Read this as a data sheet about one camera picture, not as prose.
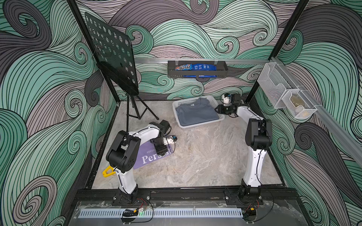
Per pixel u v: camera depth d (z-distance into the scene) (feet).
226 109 3.00
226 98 3.13
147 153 2.90
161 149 2.67
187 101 3.61
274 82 2.61
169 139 2.74
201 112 3.38
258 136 1.94
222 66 3.12
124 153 1.58
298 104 2.19
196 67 3.03
